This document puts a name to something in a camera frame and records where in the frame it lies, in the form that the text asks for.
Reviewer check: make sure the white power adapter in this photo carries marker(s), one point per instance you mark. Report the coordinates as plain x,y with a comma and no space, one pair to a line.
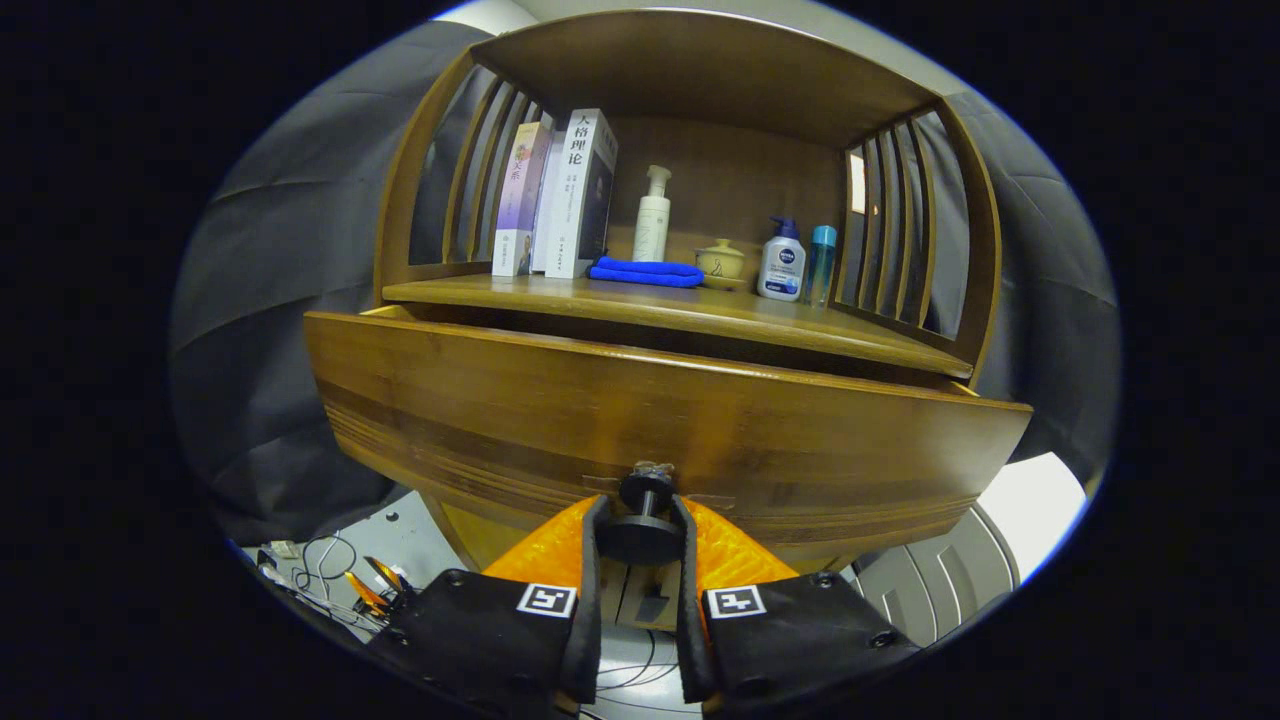
285,549

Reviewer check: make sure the purple book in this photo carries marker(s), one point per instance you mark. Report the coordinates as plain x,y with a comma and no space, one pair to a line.
520,190

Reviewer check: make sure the white lotion bottle blue cap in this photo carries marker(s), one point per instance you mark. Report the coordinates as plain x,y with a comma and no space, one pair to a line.
781,270

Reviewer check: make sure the blue folded cloth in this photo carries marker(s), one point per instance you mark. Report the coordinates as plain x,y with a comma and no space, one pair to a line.
645,272

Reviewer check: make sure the wooden cabinet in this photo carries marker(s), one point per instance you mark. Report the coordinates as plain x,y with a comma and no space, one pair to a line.
740,170

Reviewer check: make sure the teal bottle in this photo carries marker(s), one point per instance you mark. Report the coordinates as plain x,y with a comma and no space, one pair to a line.
820,265

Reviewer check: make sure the orange black device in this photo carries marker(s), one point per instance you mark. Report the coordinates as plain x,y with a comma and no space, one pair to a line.
365,595

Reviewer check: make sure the grey ribbed plastic object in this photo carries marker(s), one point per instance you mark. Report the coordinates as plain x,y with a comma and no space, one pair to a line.
930,590

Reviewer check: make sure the black backdrop cloth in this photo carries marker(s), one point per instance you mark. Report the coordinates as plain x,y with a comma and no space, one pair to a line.
280,300

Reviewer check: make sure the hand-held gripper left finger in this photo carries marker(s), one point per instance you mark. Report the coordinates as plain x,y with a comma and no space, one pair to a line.
590,600

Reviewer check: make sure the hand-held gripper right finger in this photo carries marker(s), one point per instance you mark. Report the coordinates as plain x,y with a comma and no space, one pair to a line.
688,620

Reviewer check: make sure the wooden countertop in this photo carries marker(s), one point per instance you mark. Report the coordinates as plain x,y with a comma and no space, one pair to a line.
700,310

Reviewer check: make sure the thin white book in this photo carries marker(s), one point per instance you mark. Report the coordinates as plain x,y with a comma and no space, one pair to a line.
548,220

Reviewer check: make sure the wooden drawer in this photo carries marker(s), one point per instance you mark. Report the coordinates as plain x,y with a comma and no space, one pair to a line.
600,420

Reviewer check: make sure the yellow lidded tea cup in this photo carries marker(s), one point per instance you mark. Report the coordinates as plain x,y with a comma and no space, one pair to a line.
720,262

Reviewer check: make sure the white and black book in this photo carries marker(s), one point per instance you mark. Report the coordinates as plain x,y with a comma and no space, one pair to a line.
578,200

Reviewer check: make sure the white flat board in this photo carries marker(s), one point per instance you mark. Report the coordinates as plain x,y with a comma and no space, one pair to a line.
1035,500

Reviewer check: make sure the white pump bottle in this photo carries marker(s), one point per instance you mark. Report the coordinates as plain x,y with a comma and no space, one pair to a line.
651,225

